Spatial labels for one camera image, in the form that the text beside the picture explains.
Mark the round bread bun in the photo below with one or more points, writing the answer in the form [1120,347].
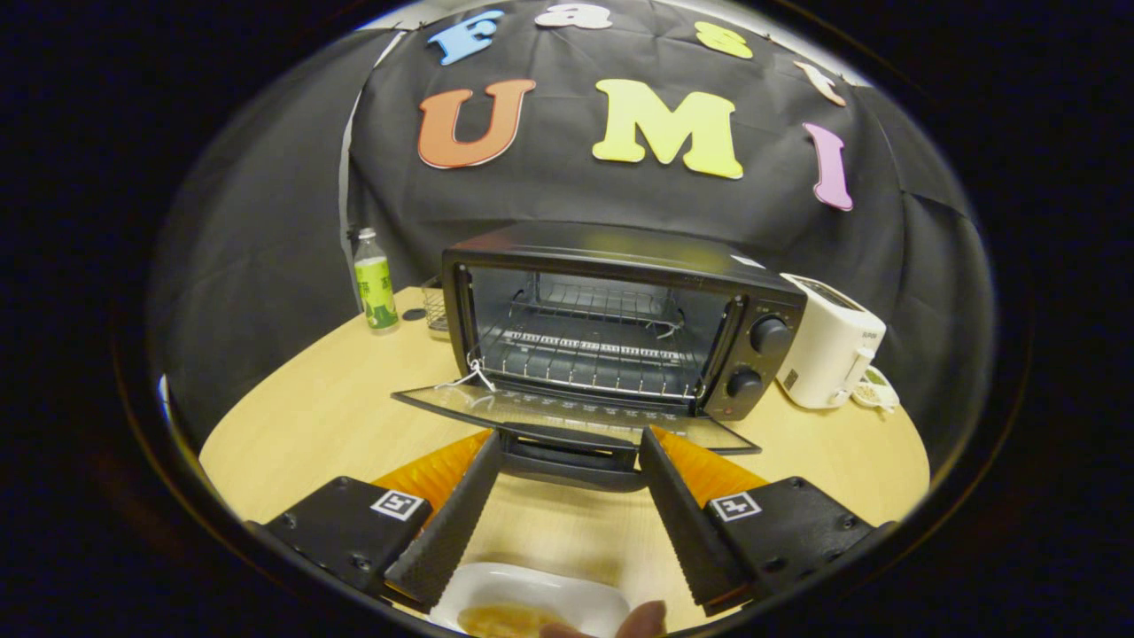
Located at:
[509,622]

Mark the clear glass cup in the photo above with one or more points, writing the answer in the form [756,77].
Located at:
[435,310]

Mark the small black disc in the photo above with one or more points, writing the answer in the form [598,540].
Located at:
[413,314]

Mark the white pop-up toaster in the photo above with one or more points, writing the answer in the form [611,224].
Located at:
[824,354]

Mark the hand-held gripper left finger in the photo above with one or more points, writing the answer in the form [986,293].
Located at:
[447,540]

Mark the black toaster oven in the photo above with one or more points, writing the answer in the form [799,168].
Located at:
[620,257]

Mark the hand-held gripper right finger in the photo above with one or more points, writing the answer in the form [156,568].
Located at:
[682,532]

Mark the white square plate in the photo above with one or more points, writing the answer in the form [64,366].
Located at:
[532,585]

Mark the green label plastic bottle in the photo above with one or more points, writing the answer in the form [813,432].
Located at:
[376,292]

